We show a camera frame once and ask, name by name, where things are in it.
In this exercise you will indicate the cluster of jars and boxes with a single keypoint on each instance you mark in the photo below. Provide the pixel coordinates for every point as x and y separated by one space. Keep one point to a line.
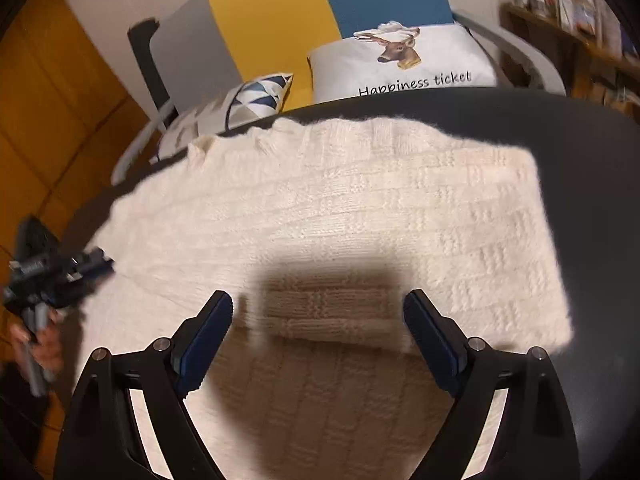
575 5

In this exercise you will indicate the person's left hand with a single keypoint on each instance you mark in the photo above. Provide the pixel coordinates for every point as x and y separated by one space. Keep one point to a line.
52 350

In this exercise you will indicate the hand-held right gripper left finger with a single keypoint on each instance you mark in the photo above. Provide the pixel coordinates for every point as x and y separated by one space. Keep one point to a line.
205 345

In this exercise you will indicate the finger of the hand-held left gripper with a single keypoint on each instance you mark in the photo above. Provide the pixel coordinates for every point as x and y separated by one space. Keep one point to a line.
95 263

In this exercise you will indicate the white deer print pillow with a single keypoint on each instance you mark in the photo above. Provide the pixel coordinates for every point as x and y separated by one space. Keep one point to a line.
440 55

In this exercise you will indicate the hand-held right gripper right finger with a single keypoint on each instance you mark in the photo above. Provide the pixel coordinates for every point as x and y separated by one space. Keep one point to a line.
435 345

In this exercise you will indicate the black rolled mat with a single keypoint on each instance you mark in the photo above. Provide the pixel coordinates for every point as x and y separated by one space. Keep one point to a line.
147 60

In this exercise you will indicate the grey yellow blue armchair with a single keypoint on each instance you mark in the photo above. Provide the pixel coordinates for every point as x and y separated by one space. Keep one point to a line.
270 25

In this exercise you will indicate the white knit sweater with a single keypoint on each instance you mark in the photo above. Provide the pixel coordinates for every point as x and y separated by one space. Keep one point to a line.
350 200

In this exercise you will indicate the geometric print pillow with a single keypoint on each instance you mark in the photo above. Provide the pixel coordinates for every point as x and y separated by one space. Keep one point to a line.
250 97

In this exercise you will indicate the wooden desk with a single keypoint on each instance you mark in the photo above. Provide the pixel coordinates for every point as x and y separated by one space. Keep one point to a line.
585 60

